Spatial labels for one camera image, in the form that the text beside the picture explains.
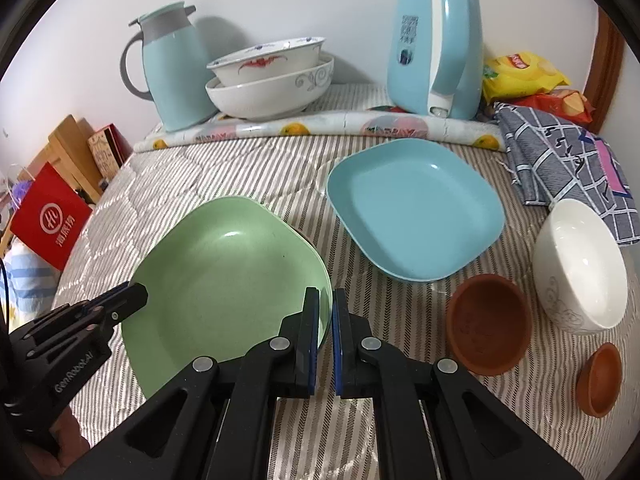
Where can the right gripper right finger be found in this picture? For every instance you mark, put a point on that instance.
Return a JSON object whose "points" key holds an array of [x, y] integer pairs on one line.
{"points": [[434, 421]]}

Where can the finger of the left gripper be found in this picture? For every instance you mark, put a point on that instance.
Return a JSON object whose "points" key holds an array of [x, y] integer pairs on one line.
{"points": [[137, 299], [109, 300]]}

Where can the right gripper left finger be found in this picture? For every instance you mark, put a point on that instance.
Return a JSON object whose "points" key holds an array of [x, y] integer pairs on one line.
{"points": [[213, 420]]}

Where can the green square plate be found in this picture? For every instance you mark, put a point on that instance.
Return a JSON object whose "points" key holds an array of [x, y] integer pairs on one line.
{"points": [[219, 282]]}

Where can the small brown clay bowl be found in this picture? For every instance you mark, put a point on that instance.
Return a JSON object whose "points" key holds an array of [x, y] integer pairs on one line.
{"points": [[598, 384]]}

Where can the blue square plate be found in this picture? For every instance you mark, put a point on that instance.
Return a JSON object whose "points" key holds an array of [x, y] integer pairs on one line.
{"points": [[415, 209]]}

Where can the white ceramic bowl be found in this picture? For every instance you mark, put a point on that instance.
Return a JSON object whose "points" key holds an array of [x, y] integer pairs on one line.
{"points": [[579, 272]]}

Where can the person's left hand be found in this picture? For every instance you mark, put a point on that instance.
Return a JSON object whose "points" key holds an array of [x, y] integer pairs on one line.
{"points": [[72, 445]]}

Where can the red paper bag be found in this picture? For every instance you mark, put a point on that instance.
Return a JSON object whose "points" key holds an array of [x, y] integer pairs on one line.
{"points": [[50, 217]]}

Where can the striped quilted table cover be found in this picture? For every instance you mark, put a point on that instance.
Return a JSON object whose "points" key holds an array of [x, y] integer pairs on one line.
{"points": [[326, 438]]}

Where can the patterned gift box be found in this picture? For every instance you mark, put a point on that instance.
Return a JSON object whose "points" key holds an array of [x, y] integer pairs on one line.
{"points": [[110, 150]]}

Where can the brown paper bag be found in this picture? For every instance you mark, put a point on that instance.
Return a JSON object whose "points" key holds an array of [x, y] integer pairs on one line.
{"points": [[68, 152]]}

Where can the light blue thermos jug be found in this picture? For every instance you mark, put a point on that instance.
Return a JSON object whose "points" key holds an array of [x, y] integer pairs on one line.
{"points": [[174, 62]]}

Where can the white bowl with grey scrolls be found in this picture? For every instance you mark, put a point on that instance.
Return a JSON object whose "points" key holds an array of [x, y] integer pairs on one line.
{"points": [[273, 97]]}

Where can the white bowl with fish pattern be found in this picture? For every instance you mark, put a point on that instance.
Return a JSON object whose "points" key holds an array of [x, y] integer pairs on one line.
{"points": [[267, 60]]}

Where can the grey checked folded cloth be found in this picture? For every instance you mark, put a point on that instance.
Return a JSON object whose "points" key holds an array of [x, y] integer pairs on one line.
{"points": [[553, 159]]}

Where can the fruit print rolled mat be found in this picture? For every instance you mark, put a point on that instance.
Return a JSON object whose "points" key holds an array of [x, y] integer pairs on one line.
{"points": [[387, 125]]}

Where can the red snack bag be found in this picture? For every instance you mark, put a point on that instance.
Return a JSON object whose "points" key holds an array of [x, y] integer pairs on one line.
{"points": [[568, 104]]}

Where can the yellow chips bag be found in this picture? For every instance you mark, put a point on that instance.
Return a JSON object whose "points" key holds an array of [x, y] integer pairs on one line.
{"points": [[518, 75]]}

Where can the light blue electric kettle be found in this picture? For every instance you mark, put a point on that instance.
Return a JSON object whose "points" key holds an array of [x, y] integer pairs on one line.
{"points": [[436, 58]]}

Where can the brown wooden door frame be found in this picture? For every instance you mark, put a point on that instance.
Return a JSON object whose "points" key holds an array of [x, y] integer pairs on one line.
{"points": [[605, 66]]}

